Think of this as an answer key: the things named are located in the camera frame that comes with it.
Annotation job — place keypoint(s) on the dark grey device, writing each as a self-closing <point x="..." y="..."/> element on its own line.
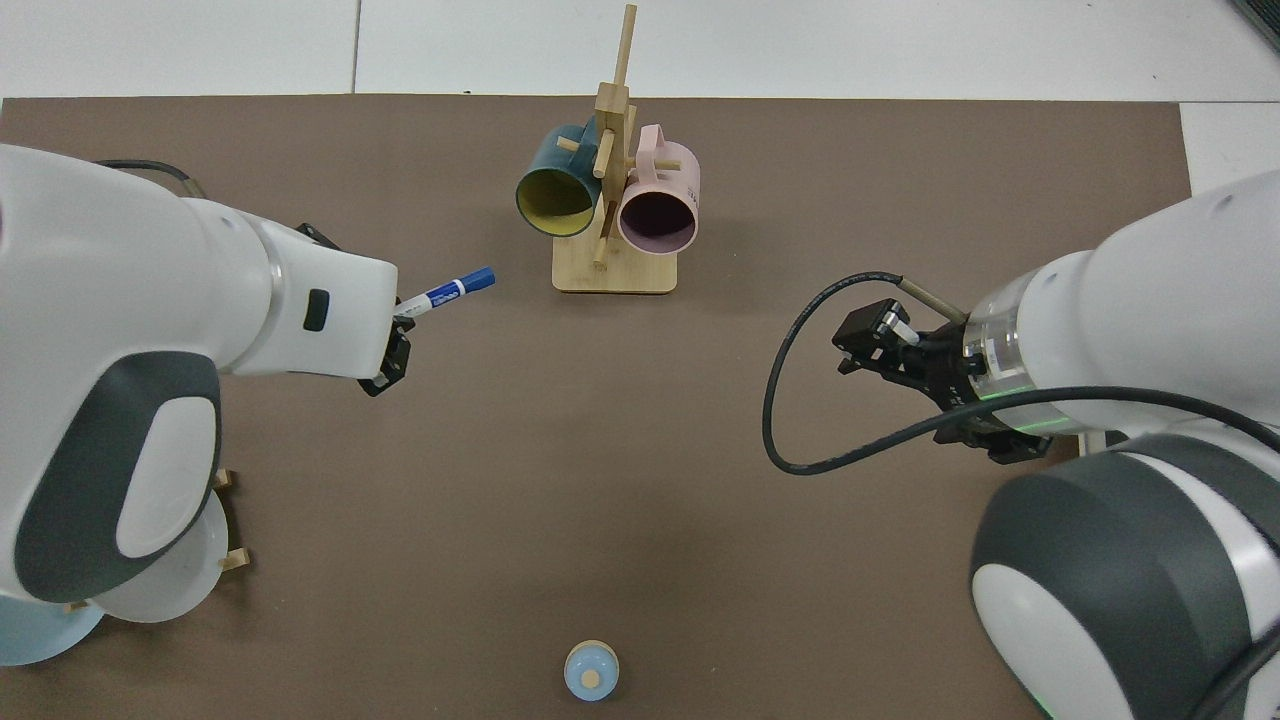
<point x="1265" y="15"/>

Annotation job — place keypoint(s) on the wooden cup stand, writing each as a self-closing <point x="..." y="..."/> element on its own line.
<point x="615" y="275"/>

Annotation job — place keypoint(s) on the wooden plate rack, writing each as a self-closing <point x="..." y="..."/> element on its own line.
<point x="235" y="560"/>

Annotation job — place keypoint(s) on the blue white marker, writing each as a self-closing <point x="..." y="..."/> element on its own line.
<point x="450" y="290"/>

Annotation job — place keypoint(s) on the light blue plate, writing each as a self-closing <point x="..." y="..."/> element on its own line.
<point x="40" y="635"/>

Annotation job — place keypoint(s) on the small blue round thing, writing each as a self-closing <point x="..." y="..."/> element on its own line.
<point x="578" y="668"/>

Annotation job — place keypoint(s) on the dark teal cup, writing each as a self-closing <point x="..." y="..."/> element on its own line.
<point x="542" y="152"/>

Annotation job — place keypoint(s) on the grey plate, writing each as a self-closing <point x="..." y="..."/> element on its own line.
<point x="190" y="580"/>

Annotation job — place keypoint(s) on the brown table cloth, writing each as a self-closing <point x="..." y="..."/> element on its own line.
<point x="600" y="450"/>

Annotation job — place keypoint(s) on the pink cup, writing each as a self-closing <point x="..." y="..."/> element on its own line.
<point x="680" y="180"/>

